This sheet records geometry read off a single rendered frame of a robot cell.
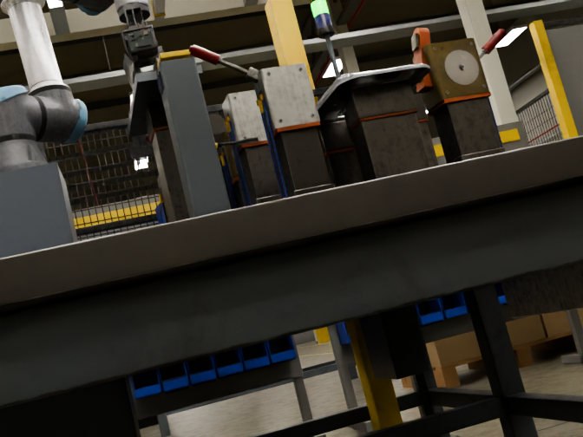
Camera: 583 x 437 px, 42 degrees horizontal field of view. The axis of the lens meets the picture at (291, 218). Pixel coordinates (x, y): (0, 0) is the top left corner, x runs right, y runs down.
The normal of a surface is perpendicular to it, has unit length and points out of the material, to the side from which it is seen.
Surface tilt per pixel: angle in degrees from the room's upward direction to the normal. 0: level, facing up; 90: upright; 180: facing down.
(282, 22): 90
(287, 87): 90
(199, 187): 90
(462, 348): 90
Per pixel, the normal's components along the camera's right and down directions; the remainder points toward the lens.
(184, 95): 0.25, -0.21
